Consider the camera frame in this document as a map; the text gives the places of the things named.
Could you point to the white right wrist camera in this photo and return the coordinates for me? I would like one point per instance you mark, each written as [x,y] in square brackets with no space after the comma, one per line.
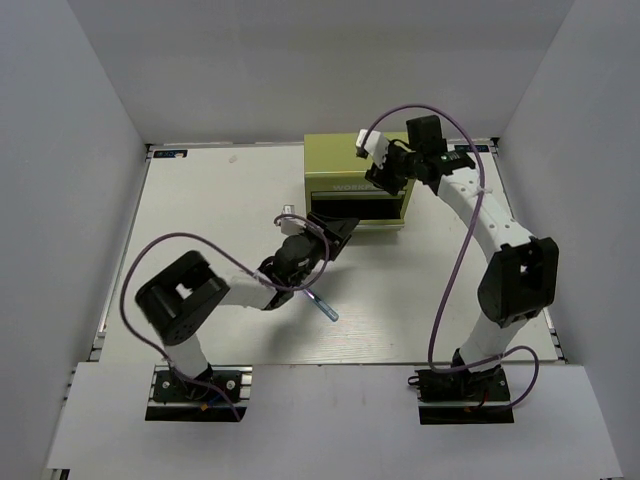
[372,144]

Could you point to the right corner label sticker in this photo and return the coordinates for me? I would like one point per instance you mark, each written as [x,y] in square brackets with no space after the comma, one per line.
[481,148]

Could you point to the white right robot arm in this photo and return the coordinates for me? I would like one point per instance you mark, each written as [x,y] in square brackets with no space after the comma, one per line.
[521,273]

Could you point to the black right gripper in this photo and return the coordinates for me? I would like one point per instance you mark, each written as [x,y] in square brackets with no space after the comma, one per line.
[383,177]

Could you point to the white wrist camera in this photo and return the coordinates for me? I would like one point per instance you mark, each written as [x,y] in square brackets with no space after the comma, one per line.
[288,222]
[372,144]

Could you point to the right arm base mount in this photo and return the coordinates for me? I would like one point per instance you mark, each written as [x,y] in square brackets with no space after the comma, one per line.
[462,398]

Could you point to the light blue pen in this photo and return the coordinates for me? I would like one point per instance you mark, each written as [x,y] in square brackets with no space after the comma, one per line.
[325,308]

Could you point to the green metal drawer chest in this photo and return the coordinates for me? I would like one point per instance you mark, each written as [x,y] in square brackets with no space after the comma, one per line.
[330,163]

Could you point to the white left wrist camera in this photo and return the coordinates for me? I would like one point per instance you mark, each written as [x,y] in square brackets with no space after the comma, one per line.
[288,222]

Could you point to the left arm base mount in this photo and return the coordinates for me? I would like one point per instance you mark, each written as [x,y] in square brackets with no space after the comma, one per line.
[171,399]

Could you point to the left corner label sticker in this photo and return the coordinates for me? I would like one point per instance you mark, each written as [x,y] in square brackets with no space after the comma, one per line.
[170,154]

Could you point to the corner label sticker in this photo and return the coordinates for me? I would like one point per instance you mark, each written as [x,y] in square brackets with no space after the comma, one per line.
[170,154]
[481,148]

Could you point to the green top drawer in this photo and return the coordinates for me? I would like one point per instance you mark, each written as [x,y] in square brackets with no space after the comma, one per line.
[355,194]

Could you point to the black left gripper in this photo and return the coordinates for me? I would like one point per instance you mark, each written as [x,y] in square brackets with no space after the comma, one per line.
[339,229]

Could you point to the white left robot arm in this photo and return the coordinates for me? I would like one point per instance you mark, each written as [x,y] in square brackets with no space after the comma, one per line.
[178,300]

